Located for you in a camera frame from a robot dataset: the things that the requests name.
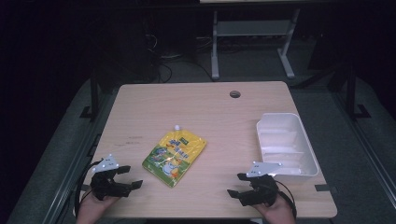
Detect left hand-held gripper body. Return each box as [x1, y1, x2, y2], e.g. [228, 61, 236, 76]
[90, 153, 134, 202]

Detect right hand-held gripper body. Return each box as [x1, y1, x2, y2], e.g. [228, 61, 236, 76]
[239, 161, 283, 207]

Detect person's right hand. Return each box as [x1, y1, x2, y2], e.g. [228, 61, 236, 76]
[251, 194, 296, 224]

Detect person's left hand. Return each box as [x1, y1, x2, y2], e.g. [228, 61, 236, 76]
[76, 189, 120, 224]

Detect yellow spout pouch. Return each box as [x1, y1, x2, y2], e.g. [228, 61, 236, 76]
[142, 125, 207, 189]

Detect white plastic bin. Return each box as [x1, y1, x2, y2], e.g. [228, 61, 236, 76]
[256, 112, 319, 185]

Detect black metal stand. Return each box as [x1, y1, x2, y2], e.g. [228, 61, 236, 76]
[344, 63, 372, 121]
[78, 76, 101, 122]

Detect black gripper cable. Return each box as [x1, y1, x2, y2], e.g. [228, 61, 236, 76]
[74, 159, 105, 217]
[274, 179, 298, 218]

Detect tangle of floor cables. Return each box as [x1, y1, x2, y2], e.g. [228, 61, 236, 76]
[144, 32, 214, 84]

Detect white metal desk frame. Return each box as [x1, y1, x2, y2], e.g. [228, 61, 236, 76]
[210, 8, 302, 80]

